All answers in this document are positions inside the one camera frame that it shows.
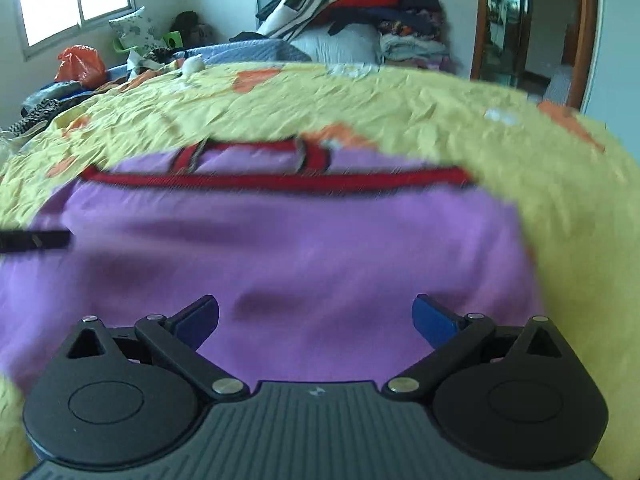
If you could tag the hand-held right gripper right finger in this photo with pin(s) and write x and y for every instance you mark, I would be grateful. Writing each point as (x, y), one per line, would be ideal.
(432, 320)

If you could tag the wooden door frame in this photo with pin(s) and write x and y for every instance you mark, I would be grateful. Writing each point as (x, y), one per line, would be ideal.
(530, 25)

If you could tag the orange plastic bag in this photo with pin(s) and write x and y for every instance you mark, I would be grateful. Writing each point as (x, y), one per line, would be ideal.
(80, 65)

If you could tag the dark brown bag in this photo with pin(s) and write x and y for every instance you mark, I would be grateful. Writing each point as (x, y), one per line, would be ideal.
(192, 27)

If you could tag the white plush ball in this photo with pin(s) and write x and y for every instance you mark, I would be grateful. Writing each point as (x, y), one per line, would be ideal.
(192, 66)

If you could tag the yellow bedsheet with orange print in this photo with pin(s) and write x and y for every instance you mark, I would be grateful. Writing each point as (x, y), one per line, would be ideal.
(400, 110)

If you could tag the pile of folded clothes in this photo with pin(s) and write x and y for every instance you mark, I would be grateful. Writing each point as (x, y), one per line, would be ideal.
(365, 5)

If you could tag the floral pillow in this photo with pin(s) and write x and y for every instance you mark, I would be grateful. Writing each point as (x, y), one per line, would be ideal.
(137, 30)

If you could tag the purple sweater with red collar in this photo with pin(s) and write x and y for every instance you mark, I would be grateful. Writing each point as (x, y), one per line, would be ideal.
(300, 240)

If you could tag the light grey quilted bedding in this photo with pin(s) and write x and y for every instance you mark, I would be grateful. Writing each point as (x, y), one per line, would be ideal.
(340, 45)

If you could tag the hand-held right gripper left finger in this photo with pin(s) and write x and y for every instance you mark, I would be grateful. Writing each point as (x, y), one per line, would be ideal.
(197, 316)

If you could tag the heap of dark patterned clothes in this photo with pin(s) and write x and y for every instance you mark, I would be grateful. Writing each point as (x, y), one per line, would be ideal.
(50, 102)

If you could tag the green plastic chair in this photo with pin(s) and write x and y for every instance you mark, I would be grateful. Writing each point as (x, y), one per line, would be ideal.
(172, 40)

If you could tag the blue quilted blanket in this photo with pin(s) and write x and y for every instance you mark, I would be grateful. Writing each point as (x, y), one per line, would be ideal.
(240, 52)

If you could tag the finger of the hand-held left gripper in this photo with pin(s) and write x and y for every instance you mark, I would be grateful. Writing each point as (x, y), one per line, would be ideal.
(35, 240)

